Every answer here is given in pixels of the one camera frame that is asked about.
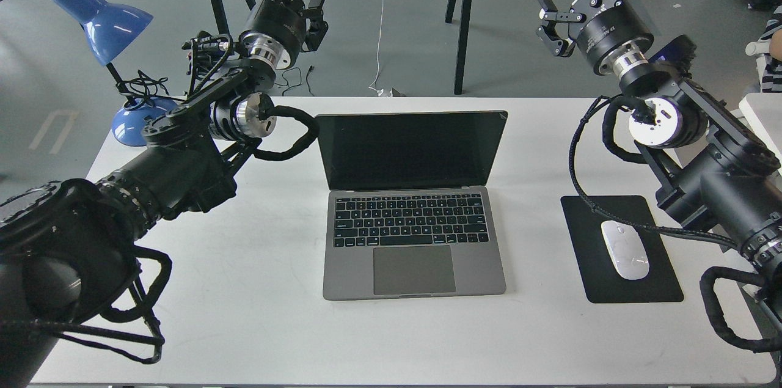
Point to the white computer mouse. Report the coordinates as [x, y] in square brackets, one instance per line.
[625, 249]

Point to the blue desk lamp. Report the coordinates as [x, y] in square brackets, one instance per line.
[110, 28]

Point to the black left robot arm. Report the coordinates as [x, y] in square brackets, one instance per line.
[71, 266]

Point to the person in striped shirt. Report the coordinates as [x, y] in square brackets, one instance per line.
[767, 54]

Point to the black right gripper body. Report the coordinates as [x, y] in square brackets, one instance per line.
[609, 30]

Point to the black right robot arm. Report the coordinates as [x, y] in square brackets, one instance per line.
[715, 173]

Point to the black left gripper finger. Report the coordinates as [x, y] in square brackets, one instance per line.
[317, 27]

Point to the grey laptop notebook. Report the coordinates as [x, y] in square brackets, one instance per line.
[409, 213]

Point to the black mouse pad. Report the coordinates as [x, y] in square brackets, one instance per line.
[601, 282]

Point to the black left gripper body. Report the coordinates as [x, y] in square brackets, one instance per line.
[275, 32]

